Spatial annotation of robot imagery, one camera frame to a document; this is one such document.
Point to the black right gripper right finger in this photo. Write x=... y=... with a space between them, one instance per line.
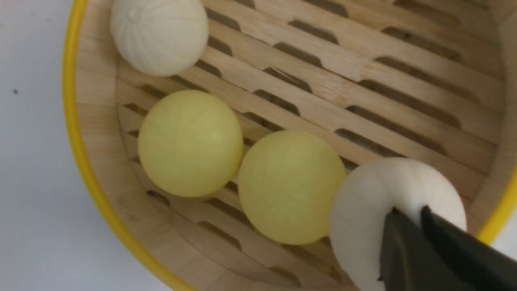
x=472 y=261

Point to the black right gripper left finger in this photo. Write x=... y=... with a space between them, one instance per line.
x=409 y=262

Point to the bamboo steamer tray yellow rim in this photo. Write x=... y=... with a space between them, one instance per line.
x=433 y=80

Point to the yellow bun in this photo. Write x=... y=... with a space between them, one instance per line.
x=287 y=183
x=190 y=144

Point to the white bun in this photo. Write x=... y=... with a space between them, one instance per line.
x=160 y=37
x=368 y=194

